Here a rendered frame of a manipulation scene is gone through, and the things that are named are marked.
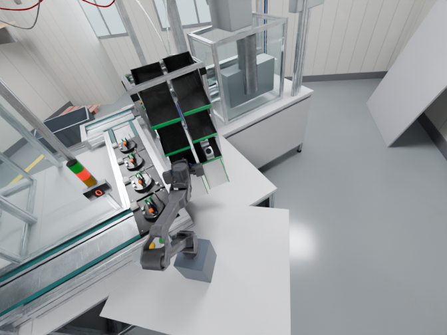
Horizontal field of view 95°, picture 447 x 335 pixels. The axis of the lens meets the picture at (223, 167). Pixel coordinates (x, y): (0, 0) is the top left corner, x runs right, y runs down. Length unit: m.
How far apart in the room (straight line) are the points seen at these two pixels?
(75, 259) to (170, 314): 0.65
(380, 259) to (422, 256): 0.33
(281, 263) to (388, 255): 1.35
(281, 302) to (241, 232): 0.38
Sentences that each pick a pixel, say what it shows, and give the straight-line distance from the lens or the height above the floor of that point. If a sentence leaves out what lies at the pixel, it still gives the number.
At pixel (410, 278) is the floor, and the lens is 2.37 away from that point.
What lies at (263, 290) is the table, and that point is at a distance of 1.16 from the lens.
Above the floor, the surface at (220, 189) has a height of 0.86.
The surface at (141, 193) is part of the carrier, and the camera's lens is 1.47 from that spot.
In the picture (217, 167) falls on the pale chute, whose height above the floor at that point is 1.06.
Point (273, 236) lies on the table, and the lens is 1.24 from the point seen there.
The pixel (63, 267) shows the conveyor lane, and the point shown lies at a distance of 1.56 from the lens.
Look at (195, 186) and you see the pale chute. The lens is 1.26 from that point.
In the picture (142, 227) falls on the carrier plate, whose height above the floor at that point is 0.97.
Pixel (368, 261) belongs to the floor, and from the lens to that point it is 2.29.
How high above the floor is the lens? 1.99
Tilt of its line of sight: 46 degrees down
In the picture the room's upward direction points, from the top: 12 degrees counter-clockwise
